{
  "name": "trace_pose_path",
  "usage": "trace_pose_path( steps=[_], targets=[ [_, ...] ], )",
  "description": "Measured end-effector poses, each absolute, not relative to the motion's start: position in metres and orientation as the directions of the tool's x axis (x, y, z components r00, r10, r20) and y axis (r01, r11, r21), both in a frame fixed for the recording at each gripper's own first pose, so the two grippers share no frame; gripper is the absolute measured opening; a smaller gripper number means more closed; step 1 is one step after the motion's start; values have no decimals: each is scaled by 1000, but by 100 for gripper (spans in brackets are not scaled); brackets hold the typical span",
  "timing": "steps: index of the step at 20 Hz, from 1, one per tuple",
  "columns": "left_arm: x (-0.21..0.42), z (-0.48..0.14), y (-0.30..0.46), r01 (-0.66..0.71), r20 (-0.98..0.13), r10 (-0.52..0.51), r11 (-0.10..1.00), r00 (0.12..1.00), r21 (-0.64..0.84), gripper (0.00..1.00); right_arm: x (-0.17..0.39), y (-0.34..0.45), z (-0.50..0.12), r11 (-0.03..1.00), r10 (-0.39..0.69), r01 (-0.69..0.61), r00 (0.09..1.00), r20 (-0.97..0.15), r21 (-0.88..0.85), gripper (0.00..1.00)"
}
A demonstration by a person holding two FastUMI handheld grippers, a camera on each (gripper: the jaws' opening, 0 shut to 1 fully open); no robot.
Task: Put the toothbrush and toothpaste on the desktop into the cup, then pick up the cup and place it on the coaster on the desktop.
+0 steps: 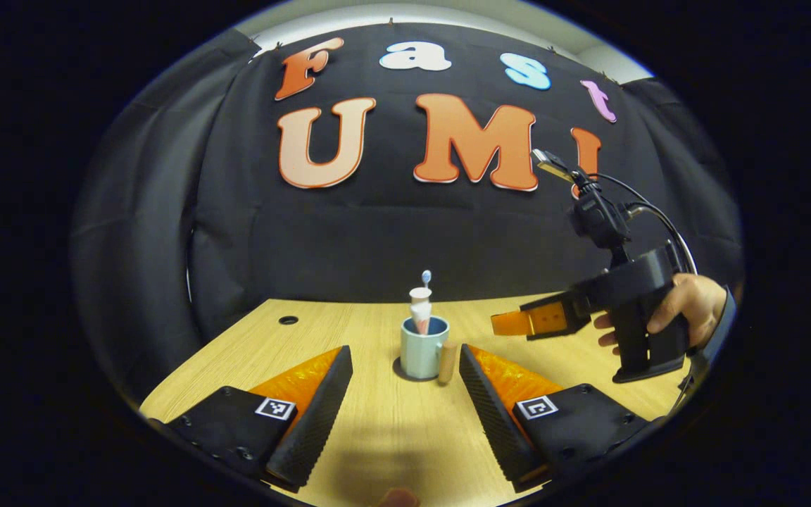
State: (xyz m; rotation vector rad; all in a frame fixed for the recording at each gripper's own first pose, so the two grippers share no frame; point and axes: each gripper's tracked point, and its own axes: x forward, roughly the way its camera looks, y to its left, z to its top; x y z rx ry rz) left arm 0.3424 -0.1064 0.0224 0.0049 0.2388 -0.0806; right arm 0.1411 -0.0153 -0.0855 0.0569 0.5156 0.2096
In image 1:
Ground pale green cup wooden handle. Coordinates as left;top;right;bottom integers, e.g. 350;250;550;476
400;315;458;385

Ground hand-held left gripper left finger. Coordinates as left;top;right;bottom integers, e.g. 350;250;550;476
166;345;353;494

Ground dark brown round coaster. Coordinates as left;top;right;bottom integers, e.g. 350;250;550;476
393;356;441;384

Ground wooden desktop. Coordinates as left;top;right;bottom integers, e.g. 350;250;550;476
139;294;695;507

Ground black cable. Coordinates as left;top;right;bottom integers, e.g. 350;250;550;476
589;173;698;275

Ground white toothpaste tube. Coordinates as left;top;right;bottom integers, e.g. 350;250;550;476
409;287;433;335

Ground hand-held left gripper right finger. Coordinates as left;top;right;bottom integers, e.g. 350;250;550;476
458;344;649;494

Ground black backdrop cloth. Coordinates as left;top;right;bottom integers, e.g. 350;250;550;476
71;25;741;402

